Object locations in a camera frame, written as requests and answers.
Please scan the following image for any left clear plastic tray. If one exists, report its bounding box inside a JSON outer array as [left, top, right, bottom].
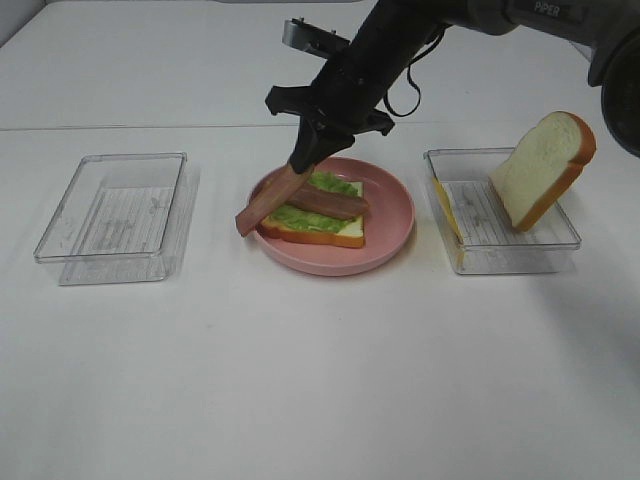
[[34, 152, 199, 286]]

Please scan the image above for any green lettuce leaf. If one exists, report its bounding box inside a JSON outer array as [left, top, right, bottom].
[[261, 171, 364, 237]]

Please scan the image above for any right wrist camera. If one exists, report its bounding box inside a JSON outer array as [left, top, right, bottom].
[[282, 18, 350, 59]]

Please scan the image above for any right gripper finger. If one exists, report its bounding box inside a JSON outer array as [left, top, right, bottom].
[[288, 117, 324, 173], [319, 130, 355, 163]]

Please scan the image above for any clear plastic tray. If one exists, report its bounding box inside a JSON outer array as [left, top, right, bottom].
[[424, 147, 582, 275], [34, 152, 199, 286]]

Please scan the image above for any yellow cheese slice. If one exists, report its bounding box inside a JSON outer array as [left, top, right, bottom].
[[432, 177, 465, 270]]

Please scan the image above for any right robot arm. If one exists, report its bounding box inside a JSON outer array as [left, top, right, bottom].
[[265, 1, 639, 174]]

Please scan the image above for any bacon strip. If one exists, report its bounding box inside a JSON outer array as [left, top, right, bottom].
[[235, 163, 314, 237], [285, 186, 369, 220]]

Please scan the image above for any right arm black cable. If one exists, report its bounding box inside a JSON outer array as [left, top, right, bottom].
[[383, 19, 447, 118]]

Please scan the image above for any bread slice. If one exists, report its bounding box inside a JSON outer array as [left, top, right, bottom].
[[257, 172, 369, 248], [489, 111, 596, 232]]

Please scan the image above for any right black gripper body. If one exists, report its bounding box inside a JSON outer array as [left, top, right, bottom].
[[265, 29, 430, 135]]

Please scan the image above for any pink round plate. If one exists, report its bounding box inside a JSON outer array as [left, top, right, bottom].
[[251, 157, 415, 276]]

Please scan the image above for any right clear plastic tray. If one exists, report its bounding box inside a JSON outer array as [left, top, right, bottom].
[[424, 147, 582, 275]]

